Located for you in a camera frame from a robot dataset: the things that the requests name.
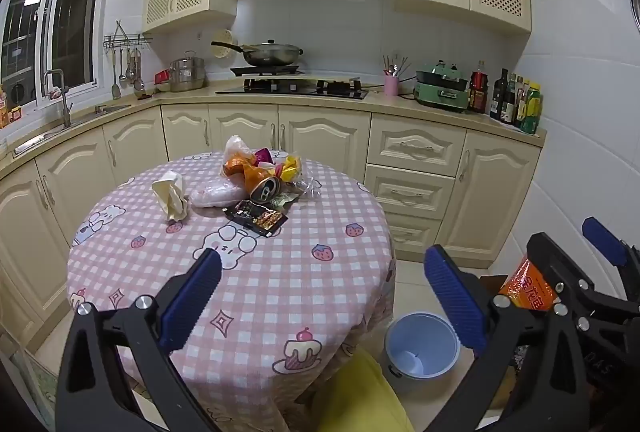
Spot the slim dark bottle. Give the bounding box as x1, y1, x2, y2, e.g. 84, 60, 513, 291
502, 73, 517, 125

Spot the pink white plastic packet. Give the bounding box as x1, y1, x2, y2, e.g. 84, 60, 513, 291
190, 179, 251, 209

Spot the black snack wrapper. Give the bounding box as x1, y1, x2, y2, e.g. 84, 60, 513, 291
223, 200, 290, 237

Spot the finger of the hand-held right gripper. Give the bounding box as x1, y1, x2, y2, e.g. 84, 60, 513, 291
526, 232, 631, 329
581, 217, 640, 303

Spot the clear plastic wrapper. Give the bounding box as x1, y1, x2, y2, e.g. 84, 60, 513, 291
290, 177, 323, 201

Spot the hanging steel spatula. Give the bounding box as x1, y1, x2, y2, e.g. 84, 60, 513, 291
111, 48, 122, 100

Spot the sliding window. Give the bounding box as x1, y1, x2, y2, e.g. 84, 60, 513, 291
0, 0, 112, 107

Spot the yellow wrapper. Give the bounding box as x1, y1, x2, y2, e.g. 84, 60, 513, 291
272, 153, 304, 185

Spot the black gas stove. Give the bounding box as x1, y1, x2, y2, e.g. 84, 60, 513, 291
215, 76, 369, 100

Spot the yellow-label brown bottle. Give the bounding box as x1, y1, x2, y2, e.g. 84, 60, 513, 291
514, 76, 530, 129

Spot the green electric cooker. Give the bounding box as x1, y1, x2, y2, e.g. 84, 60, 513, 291
413, 60, 472, 113

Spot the blue plastic bin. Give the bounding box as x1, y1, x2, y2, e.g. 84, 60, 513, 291
384, 312, 461, 381

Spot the steel stock pot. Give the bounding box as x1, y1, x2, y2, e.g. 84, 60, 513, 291
169, 50, 207, 92

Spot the crumpled cream paper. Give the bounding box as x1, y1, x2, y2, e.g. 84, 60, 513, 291
152, 174, 190, 223

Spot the bunch of chopsticks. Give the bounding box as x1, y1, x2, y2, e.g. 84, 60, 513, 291
382, 53, 411, 77

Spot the crushed orange can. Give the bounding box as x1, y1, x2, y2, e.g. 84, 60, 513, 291
248, 172, 283, 203

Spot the hanging steel ladle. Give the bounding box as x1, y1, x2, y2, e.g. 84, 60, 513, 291
132, 49, 146, 91

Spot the green patterned box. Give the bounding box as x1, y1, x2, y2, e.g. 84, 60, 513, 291
9, 344, 57, 430

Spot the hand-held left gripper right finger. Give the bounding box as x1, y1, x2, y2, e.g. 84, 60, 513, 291
424, 244, 588, 432

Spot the steel sink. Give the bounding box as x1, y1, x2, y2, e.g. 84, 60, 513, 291
12, 103, 132, 157

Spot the person's yellow trouser leg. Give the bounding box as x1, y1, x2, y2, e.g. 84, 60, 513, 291
316, 349, 416, 432

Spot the orange white plastic bag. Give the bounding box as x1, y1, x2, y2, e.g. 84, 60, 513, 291
221, 135, 275, 199

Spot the pink checked tablecloth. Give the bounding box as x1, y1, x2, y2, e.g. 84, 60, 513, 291
66, 152, 397, 413

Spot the steel faucet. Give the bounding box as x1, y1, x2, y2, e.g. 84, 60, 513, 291
43, 69, 74, 129

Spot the steel wok with lid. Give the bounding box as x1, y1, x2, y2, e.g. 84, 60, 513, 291
211, 39, 305, 67

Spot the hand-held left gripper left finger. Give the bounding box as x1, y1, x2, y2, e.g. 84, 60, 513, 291
55, 248, 223, 432

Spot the green bottle yellow cap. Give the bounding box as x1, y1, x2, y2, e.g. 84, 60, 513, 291
521, 82, 543, 135

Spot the orange snack bag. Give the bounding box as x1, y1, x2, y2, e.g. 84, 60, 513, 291
498, 256, 557, 313

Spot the steel wall utensil rack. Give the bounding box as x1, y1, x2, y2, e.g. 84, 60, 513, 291
103, 19, 153, 50

